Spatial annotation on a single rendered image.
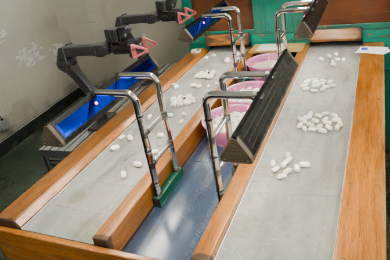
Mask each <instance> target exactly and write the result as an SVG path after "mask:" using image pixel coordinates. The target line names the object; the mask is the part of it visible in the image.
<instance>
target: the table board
mask: <svg viewBox="0 0 390 260"><path fill-rule="evenodd" d="M0 248H1V250H2V252H3V254H4V256H5V257H6V258H7V259H8V260H162V259H156V258H151V257H146V256H143V255H137V254H132V253H128V252H123V251H118V250H112V249H109V248H104V247H99V246H95V245H90V244H85V243H79V242H76V241H71V240H66V239H60V238H57V237H52V236H46V235H43V234H38V233H33V232H27V231H24V230H19V229H14V228H10V227H4V226H0Z"/></svg>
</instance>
